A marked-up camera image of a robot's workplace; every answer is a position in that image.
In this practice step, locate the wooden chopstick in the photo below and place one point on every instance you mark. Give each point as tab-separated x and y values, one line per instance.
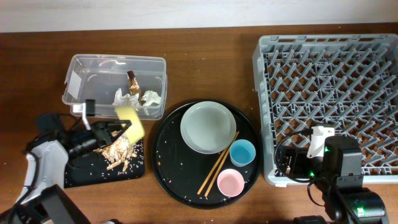
214	166
222	163

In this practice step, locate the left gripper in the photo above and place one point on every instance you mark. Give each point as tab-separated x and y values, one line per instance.
100	132

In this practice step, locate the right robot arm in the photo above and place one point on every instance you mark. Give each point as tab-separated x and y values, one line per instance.
337	175

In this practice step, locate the blue cup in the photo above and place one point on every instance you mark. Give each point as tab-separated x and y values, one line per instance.
242	152

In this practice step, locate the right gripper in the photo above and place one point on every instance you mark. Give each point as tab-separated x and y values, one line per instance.
298	154

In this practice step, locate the gold foil wrapper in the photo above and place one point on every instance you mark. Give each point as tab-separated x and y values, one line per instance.
134	87

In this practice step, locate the yellow bowl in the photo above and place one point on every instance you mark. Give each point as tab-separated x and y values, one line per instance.
136	130

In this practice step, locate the white tissue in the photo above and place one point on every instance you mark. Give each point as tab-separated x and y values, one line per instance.
149	98

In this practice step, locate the black rectangular tray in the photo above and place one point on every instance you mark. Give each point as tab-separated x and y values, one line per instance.
90	168

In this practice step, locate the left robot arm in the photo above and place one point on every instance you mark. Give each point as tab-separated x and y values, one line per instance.
42	198

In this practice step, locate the grey dishwasher rack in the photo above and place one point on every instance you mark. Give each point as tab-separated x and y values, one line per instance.
348	81

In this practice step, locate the clear plastic waste bin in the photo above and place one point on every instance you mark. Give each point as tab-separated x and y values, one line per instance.
99	77

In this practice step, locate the food scraps and rice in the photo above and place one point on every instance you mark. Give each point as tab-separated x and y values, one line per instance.
118	153

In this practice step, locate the grey plate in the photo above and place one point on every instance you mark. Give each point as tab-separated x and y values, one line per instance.
208	127

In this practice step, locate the pink cup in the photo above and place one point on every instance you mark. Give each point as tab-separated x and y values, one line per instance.
230	182

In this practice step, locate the round black serving tray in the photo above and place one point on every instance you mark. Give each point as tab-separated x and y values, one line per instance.
181	171

